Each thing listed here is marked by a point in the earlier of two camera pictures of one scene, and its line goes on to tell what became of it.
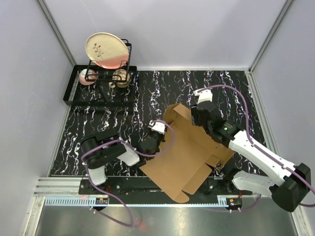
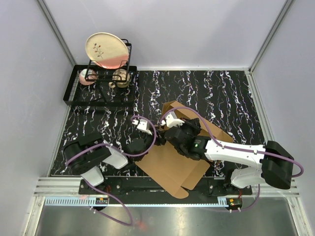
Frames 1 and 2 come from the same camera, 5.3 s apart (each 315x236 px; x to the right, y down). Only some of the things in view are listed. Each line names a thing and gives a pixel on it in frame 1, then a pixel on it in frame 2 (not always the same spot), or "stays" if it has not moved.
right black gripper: (194, 115) -> (193, 124)
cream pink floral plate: (107, 50) stays
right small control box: (234, 203) stays
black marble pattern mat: (229, 91) stays
